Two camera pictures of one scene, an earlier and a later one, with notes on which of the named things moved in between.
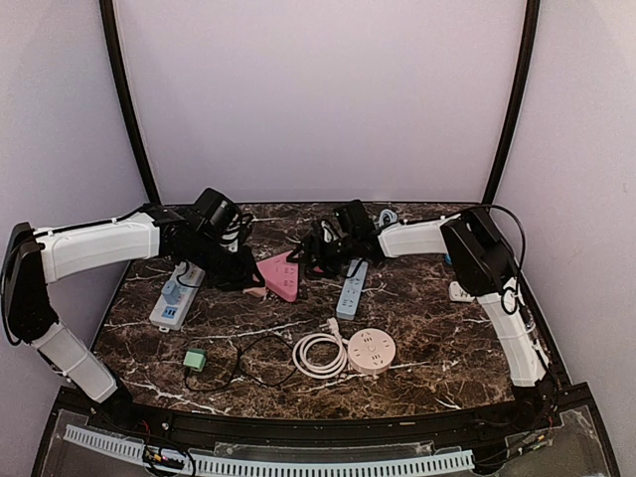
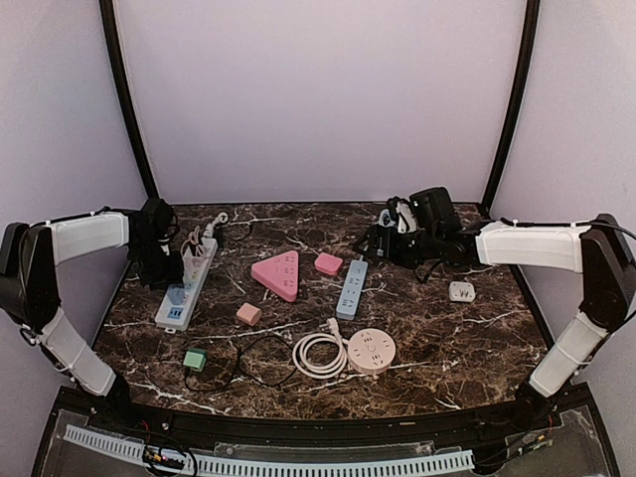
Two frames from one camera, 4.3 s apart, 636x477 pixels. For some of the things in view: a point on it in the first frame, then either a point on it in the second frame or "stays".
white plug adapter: x=456 y=293 stays
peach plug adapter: x=257 y=291 to x=249 y=314
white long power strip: x=176 y=296 stays
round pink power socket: x=371 y=351 stays
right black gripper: x=322 y=262 to x=376 y=233
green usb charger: x=195 y=359 stays
